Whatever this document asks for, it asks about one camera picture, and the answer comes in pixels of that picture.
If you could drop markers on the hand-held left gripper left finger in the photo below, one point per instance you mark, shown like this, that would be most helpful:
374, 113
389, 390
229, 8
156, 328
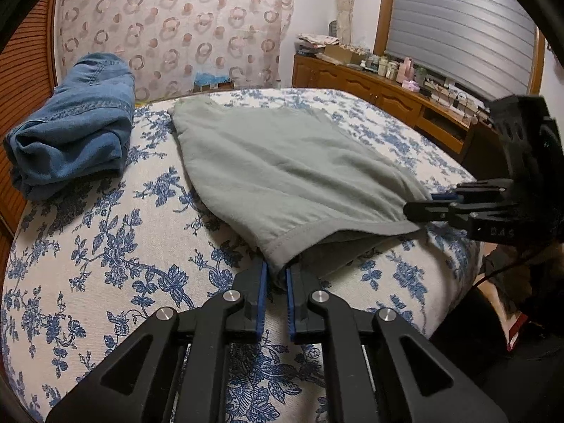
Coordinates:
261, 299

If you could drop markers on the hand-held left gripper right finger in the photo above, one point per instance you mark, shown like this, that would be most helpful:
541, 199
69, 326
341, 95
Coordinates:
291, 304

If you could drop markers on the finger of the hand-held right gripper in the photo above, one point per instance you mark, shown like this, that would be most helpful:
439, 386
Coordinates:
480, 191
440, 211

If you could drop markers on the grey pants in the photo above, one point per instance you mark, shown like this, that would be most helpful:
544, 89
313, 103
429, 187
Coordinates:
286, 172

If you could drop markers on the white power strip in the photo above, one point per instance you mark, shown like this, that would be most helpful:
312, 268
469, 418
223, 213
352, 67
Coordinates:
449, 97

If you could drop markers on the small pink box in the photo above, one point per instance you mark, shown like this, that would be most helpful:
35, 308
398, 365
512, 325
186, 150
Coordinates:
409, 85

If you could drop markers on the blue floral bedsheet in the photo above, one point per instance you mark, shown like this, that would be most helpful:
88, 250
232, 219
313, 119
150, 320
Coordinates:
132, 251

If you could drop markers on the wooden sideboard cabinet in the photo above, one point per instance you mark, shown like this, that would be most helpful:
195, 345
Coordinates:
365, 88

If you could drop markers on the row of bottles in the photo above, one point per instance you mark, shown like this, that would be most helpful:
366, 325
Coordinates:
390, 65

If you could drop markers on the cardboard box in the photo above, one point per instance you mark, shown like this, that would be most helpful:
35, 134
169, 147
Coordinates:
343, 54

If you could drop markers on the stack of folded cloth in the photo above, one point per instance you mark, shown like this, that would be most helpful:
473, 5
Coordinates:
317, 39

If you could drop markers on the blue covered box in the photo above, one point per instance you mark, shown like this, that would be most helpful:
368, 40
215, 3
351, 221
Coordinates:
211, 81

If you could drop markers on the beige lace window curtain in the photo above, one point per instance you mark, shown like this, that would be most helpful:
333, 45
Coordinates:
348, 4

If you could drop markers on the folded blue jeans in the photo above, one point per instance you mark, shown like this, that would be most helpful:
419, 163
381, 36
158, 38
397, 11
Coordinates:
75, 132

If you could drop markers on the brown louvered wooden wardrobe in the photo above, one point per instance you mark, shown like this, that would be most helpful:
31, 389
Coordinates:
26, 75

